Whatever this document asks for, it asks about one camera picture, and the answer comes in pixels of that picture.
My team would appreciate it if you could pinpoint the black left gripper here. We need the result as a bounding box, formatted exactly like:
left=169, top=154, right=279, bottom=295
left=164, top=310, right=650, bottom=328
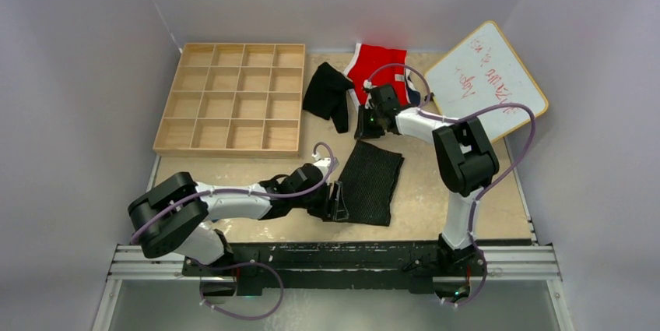
left=292, top=180, right=346, bottom=220

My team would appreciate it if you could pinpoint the black striped underwear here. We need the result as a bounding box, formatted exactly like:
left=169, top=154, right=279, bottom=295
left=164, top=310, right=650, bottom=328
left=339, top=141, right=405, bottom=227

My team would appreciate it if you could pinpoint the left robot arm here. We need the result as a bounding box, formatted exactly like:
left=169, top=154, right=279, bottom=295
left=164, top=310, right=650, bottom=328
left=128, top=158, right=349, bottom=276

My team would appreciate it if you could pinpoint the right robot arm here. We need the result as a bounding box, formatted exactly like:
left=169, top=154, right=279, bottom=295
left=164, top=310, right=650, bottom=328
left=354, top=85, right=500, bottom=274

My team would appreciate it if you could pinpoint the plain black underwear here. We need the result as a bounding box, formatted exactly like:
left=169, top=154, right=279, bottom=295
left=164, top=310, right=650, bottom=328
left=302, top=62, right=354, bottom=134

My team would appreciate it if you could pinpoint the red white blue underwear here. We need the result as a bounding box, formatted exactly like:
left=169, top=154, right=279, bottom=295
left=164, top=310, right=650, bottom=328
left=344, top=43, right=421, bottom=108

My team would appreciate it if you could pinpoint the wooden compartment tray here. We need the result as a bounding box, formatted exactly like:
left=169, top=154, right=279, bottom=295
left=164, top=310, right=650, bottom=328
left=153, top=43, right=306, bottom=158

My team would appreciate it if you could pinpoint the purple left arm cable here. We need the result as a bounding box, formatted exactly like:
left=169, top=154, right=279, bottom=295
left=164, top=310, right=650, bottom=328
left=128, top=142, right=342, bottom=320

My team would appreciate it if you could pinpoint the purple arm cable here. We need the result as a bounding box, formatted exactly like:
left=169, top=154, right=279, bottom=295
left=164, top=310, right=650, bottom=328
left=128, top=142, right=342, bottom=320
left=363, top=63, right=537, bottom=309

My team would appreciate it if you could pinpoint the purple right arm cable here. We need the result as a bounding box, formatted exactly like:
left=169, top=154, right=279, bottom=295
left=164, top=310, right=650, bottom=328
left=363, top=63, right=537, bottom=309

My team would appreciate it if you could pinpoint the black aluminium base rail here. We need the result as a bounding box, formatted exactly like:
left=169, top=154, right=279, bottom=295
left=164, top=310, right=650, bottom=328
left=108, top=240, right=561, bottom=301

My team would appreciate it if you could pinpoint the white board with wooden frame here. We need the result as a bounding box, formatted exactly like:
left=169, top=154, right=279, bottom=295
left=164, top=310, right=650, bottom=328
left=425, top=21, right=549, bottom=118

